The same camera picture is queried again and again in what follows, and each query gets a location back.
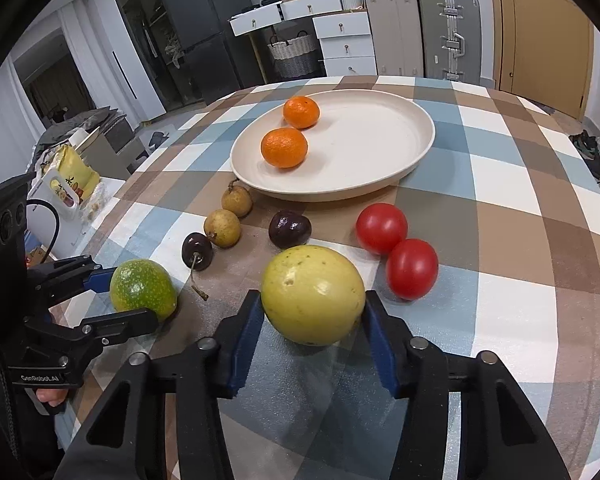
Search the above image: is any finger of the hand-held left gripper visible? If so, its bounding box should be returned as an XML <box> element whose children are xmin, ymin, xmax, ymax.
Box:
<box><xmin>25</xmin><ymin>307</ymin><xmax>160</xmax><ymax>362</ymax></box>
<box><xmin>27</xmin><ymin>255</ymin><xmax>118</xmax><ymax>307</ymax></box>

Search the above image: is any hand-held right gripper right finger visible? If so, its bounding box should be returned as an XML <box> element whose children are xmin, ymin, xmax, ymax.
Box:
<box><xmin>362</xmin><ymin>290</ymin><xmax>573</xmax><ymax>480</ymax></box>

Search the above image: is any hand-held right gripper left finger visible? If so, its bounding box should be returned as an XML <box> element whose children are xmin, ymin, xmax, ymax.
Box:
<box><xmin>55</xmin><ymin>289</ymin><xmax>267</xmax><ymax>480</ymax></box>

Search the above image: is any green passion fruit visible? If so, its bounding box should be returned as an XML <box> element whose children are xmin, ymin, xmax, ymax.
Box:
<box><xmin>109</xmin><ymin>259</ymin><xmax>178</xmax><ymax>322</ymax></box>

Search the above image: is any large yellow passion fruit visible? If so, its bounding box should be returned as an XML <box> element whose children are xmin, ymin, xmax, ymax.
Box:
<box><xmin>260</xmin><ymin>245</ymin><xmax>367</xmax><ymax>347</ymax></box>

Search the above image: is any red tomato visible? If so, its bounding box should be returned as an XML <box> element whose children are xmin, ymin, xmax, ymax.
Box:
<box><xmin>386</xmin><ymin>238</ymin><xmax>440</xmax><ymax>301</ymax></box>
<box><xmin>356</xmin><ymin>203</ymin><xmax>409</xmax><ymax>255</ymax></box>

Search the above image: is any dark plum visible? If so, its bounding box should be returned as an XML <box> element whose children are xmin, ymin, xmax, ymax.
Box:
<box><xmin>268</xmin><ymin>210</ymin><xmax>313</xmax><ymax>250</ymax></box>
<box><xmin>181</xmin><ymin>232</ymin><xmax>214</xmax><ymax>302</ymax></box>

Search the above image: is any cream round plate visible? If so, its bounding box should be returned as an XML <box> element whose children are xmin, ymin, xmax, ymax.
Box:
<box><xmin>230</xmin><ymin>89</ymin><xmax>436</xmax><ymax>203</ymax></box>

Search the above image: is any person's left hand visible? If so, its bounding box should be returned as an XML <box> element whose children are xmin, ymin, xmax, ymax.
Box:
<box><xmin>34</xmin><ymin>387</ymin><xmax>72</xmax><ymax>409</ymax></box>

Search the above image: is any yellow printed bag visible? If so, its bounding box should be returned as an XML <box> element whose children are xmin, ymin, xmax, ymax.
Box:
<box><xmin>40</xmin><ymin>144</ymin><xmax>101</xmax><ymax>211</ymax></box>

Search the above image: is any grey cloth pile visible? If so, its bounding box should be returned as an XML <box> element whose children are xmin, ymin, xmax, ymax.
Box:
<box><xmin>35</xmin><ymin>106</ymin><xmax>127</xmax><ymax>161</ymax></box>

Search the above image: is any checked tablecloth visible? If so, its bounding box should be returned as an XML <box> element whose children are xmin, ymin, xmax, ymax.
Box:
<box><xmin>55</xmin><ymin>76</ymin><xmax>600</xmax><ymax>480</ymax></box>

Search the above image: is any orange tangerine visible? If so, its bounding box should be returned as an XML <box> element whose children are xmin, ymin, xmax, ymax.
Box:
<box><xmin>283</xmin><ymin>95</ymin><xmax>321</xmax><ymax>130</ymax></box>
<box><xmin>260</xmin><ymin>127</ymin><xmax>309</xmax><ymax>169</ymax></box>

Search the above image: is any dark glass door cabinet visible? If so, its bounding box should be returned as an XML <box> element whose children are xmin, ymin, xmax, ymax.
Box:
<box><xmin>121</xmin><ymin>0</ymin><xmax>186</xmax><ymax>111</ymax></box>

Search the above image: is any dark grey refrigerator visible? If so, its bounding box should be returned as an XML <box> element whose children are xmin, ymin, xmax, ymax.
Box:
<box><xmin>156</xmin><ymin>0</ymin><xmax>256</xmax><ymax>108</ymax></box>

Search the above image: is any woven wicker basket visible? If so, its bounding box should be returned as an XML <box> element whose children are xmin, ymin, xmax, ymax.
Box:
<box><xmin>266</xmin><ymin>31</ymin><xmax>322</xmax><ymax>80</ymax></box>

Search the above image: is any heap of dark shoes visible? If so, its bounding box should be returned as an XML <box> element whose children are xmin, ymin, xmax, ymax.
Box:
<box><xmin>569</xmin><ymin>129</ymin><xmax>600</xmax><ymax>177</ymax></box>

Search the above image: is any white drawer cabinet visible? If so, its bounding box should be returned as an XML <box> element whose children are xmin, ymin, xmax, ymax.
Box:
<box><xmin>229</xmin><ymin>0</ymin><xmax>377</xmax><ymax>78</ymax></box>

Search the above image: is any beige suitcase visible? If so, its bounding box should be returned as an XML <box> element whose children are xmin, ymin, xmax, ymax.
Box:
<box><xmin>362</xmin><ymin>0</ymin><xmax>425</xmax><ymax>77</ymax></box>

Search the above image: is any grey aluminium suitcase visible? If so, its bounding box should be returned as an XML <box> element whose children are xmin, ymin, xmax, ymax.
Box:
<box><xmin>418</xmin><ymin>0</ymin><xmax>482</xmax><ymax>83</ymax></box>

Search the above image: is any wooden door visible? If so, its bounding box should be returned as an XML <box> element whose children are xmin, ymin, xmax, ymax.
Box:
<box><xmin>487</xmin><ymin>0</ymin><xmax>595</xmax><ymax>121</ymax></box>

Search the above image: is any black cable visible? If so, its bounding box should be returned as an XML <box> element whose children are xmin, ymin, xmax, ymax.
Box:
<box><xmin>26</xmin><ymin>200</ymin><xmax>62</xmax><ymax>265</ymax></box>

